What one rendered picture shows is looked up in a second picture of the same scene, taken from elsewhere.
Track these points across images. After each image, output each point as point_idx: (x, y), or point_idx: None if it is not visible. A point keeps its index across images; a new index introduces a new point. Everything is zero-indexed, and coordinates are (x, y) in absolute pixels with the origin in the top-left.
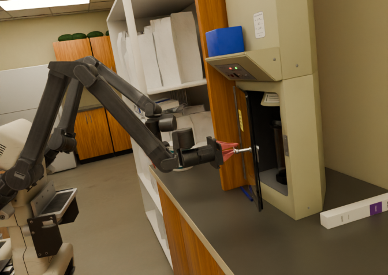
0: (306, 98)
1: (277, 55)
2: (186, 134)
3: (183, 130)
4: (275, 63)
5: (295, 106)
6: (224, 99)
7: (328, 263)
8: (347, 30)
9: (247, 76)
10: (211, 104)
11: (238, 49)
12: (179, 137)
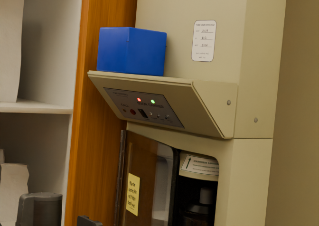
0: (259, 176)
1: (233, 96)
2: (52, 206)
3: (48, 197)
4: (228, 109)
5: (243, 185)
6: (98, 150)
7: None
8: (304, 81)
9: (167, 119)
10: (74, 155)
11: (155, 70)
12: (37, 209)
